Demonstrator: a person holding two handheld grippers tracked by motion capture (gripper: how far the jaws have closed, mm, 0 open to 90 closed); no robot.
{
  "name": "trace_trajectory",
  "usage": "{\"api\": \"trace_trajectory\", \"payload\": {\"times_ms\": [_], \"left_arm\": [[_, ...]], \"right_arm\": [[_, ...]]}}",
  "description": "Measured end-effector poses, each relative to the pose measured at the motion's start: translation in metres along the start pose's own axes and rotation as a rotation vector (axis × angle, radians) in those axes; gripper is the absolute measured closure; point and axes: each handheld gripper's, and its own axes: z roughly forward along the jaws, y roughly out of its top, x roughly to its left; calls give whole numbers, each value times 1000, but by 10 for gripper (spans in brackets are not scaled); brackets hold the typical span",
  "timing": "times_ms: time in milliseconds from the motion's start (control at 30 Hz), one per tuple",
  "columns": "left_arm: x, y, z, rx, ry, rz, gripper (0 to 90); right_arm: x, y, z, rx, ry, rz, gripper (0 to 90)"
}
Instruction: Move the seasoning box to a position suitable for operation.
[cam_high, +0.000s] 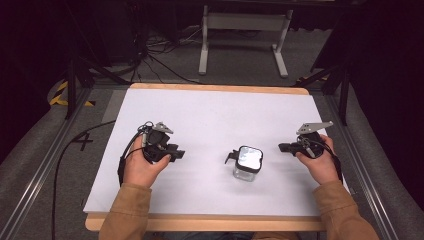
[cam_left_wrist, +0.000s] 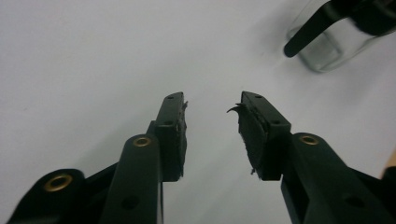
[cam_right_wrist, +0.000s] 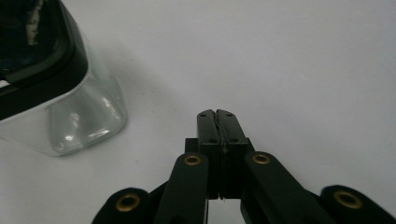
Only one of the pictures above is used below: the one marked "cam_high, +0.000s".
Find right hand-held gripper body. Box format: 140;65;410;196
288;120;334;160

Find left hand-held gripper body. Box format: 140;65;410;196
137;121;179;164

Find clear square jar black lid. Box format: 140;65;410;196
224;145;264;183

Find person's right hand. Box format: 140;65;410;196
295;134;341;186

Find person's left hand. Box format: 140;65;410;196
123;134;172;188

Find white table cover sheet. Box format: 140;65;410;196
83;87;351;217

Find black tripod stand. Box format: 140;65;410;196
65;3;132;120
293;59;351;127

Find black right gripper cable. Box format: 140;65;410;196
305;136;344;184

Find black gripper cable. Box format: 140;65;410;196
305;136;344;184
51;119;148;240

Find aluminium floor rail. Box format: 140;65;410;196
0;87;95;240
325;94;401;240

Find bundle of floor cables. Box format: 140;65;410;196
109;25;261;85

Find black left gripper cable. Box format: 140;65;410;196
51;119;148;240

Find grey metal table frame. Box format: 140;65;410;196
198;4;294;79

